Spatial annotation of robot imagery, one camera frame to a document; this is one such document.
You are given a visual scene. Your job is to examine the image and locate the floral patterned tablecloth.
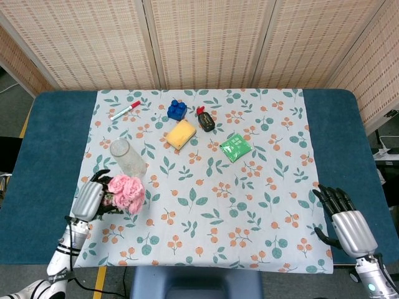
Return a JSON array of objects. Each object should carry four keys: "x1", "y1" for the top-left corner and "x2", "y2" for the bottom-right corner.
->
[{"x1": 72, "y1": 88, "x2": 334, "y2": 275}]

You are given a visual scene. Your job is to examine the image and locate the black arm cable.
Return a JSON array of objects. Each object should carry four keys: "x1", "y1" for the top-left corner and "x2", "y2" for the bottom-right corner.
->
[{"x1": 64, "y1": 215, "x2": 132, "y2": 297}]

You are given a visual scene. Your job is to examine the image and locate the blue toy building block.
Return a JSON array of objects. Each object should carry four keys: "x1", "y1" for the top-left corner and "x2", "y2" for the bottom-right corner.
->
[{"x1": 166, "y1": 98, "x2": 188, "y2": 121}]

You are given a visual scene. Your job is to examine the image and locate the black bottle with red cap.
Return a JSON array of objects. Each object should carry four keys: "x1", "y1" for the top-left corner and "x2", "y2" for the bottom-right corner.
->
[{"x1": 196, "y1": 106, "x2": 216, "y2": 133}]

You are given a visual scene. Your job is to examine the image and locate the woven bamboo folding screen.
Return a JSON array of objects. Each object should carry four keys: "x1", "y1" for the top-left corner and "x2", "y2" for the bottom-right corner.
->
[{"x1": 0, "y1": 0, "x2": 399, "y2": 135}]

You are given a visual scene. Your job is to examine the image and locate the transparent glass vase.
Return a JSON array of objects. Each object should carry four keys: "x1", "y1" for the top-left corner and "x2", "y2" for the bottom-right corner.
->
[{"x1": 109, "y1": 138, "x2": 148, "y2": 179}]

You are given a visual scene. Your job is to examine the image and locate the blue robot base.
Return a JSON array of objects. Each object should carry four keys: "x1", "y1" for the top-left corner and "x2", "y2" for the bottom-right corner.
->
[{"x1": 130, "y1": 265, "x2": 264, "y2": 299}]

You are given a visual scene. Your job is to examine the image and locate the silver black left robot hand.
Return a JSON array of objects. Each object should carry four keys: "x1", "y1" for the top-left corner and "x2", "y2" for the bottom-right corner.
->
[{"x1": 72, "y1": 169, "x2": 112, "y2": 223}]

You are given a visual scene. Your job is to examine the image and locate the blue table cover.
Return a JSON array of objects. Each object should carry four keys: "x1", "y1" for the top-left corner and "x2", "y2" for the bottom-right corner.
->
[{"x1": 0, "y1": 88, "x2": 394, "y2": 266}]

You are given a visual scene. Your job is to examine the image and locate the red capped white marker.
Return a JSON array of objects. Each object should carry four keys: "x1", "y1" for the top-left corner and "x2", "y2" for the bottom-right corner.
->
[{"x1": 110, "y1": 100, "x2": 142, "y2": 121}]

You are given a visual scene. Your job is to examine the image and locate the yellow sponge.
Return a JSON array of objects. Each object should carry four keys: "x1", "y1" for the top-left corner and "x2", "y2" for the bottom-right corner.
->
[{"x1": 165, "y1": 120, "x2": 197, "y2": 151}]

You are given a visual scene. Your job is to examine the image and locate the green sachet packet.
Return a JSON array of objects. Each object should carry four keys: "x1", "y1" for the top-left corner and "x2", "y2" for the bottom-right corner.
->
[{"x1": 219, "y1": 133, "x2": 252, "y2": 163}]

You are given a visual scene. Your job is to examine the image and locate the pink rose bouquet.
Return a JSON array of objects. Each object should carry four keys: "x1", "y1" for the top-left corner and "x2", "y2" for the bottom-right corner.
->
[{"x1": 99, "y1": 174, "x2": 146, "y2": 219}]

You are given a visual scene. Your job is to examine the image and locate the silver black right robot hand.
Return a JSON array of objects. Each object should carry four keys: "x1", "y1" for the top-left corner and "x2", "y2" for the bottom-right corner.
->
[{"x1": 312, "y1": 184, "x2": 378, "y2": 258}]

